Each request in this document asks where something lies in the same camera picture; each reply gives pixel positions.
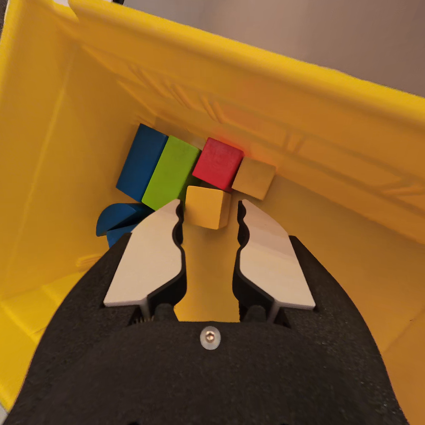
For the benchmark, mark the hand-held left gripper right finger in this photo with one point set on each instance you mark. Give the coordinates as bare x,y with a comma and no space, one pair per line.
275,265

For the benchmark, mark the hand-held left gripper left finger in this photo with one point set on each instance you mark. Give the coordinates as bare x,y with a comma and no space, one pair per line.
146,265

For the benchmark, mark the blue rectangular wooden block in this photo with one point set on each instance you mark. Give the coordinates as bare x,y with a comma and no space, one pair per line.
118,235
141,159

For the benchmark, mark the blue half-round wooden block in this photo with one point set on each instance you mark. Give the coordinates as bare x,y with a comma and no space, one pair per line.
116,215

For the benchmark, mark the yellow plastic bin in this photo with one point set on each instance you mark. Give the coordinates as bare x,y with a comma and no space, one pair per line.
332,232

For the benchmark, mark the orange wooden cube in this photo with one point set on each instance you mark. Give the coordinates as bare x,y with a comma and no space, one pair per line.
254,177
206,206

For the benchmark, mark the green wooden block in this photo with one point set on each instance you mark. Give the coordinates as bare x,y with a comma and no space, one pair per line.
169,172

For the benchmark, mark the red wooden cube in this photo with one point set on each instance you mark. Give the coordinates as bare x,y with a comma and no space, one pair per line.
217,162

